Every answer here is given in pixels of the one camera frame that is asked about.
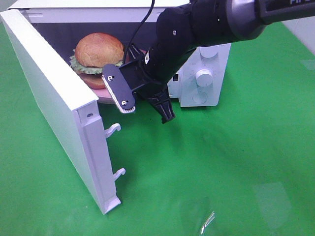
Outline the upper white microwave knob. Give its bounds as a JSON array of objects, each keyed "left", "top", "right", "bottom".
[{"left": 199, "top": 46, "right": 219, "bottom": 58}]

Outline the pink round plate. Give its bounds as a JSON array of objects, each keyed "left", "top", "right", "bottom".
[{"left": 80, "top": 58, "right": 123, "bottom": 104}]

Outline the lower white microwave knob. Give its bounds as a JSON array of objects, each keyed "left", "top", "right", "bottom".
[{"left": 195, "top": 69, "right": 214, "bottom": 87}]

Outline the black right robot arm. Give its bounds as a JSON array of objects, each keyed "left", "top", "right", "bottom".
[{"left": 116, "top": 0, "right": 315, "bottom": 122}]

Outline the round microwave door button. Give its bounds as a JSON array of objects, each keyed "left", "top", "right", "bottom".
[{"left": 192, "top": 92, "right": 208, "bottom": 104}]

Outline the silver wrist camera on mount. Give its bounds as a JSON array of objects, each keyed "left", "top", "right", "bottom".
[{"left": 102, "top": 64, "right": 135, "bottom": 114}]

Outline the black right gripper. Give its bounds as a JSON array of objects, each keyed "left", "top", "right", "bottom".
[{"left": 119, "top": 43, "right": 175, "bottom": 123}]

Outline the white microwave knob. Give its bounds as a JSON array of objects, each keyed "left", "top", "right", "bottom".
[
  {"left": 195, "top": 69, "right": 214, "bottom": 87},
  {"left": 199, "top": 46, "right": 219, "bottom": 58}
]

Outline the white microwave door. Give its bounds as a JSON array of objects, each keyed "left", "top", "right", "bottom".
[{"left": 0, "top": 9, "right": 125, "bottom": 214}]

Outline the burger with lettuce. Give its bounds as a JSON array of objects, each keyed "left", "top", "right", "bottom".
[{"left": 70, "top": 32, "right": 124, "bottom": 89}]

